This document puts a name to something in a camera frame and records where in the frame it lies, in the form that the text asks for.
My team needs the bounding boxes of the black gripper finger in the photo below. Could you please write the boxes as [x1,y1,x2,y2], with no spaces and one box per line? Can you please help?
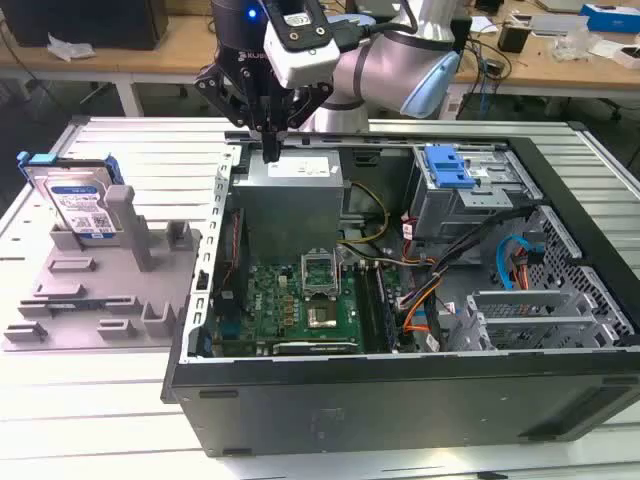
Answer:
[272,82,334,164]
[193,62,274,164]

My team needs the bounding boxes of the hard disk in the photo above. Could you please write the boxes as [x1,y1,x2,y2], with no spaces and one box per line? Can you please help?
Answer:
[17,151,124,242]

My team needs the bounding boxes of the blue data wire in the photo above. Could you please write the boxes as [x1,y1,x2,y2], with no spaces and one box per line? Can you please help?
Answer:
[494,233,532,292]

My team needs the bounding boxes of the wooden desk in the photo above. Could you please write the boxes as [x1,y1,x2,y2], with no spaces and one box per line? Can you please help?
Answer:
[0,0,640,119]

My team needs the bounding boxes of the grey power supply unit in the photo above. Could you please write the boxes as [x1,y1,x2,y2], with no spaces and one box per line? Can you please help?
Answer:
[231,148,347,265]

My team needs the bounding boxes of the blue drive cage latch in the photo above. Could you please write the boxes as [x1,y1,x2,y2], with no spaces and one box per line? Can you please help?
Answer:
[422,144,474,190]

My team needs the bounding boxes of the metal socket cover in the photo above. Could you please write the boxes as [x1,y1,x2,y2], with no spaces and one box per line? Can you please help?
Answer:
[299,247,343,300]

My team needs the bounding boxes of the black computer tower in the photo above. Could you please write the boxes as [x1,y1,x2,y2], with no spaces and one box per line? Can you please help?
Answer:
[0,0,169,52]

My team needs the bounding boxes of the white crumpled plastic bag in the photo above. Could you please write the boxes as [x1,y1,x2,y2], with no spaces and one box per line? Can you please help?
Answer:
[46,31,96,64]

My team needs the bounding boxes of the silver drive cage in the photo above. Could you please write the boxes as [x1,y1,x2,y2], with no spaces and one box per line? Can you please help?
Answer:
[407,144,545,242]

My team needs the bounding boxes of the green motherboard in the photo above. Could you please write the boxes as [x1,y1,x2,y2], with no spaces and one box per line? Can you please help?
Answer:
[214,244,407,359]

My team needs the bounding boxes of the small black box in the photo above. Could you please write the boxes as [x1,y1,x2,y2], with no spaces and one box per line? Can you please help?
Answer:
[498,22,534,54]

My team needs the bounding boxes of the CPU socket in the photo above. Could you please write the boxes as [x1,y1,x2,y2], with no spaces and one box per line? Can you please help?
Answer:
[305,299,339,331]

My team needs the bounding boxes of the grey parts rack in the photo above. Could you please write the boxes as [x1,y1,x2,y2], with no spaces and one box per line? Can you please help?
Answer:
[0,183,204,351]

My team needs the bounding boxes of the black graphics card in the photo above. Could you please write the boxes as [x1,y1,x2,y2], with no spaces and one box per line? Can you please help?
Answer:
[272,339,361,357]

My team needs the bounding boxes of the grey flat device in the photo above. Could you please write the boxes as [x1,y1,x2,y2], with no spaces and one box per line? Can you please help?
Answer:
[529,12,592,36]

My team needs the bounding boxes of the clear plastic bag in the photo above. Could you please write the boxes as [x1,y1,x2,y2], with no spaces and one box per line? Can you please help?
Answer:
[552,29,594,62]

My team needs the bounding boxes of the blue cardboard box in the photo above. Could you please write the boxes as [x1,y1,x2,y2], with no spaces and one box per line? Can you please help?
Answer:
[579,2,640,34]

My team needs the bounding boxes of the black PC case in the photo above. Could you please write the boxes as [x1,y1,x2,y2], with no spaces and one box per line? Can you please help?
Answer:
[159,130,640,459]

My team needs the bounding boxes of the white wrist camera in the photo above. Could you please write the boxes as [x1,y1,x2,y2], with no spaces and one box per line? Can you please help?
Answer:
[262,0,342,90]

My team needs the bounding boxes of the black camera cable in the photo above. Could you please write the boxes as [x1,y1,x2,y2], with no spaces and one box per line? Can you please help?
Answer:
[337,0,421,51]

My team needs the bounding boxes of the yellow wires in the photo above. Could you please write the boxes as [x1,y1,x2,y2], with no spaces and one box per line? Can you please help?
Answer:
[339,182,392,246]

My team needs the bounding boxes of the multicoloured wire bundle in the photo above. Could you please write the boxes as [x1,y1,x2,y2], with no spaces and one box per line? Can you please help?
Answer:
[339,242,444,274]

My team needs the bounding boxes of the black cable bundle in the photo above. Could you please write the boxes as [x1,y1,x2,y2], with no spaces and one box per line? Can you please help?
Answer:
[397,204,539,311]

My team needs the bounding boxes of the orange data wire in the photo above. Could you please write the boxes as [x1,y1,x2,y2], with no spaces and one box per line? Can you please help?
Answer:
[402,294,436,334]

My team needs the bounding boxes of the orange black power wire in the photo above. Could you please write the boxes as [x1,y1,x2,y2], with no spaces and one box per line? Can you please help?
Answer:
[509,252,544,291]

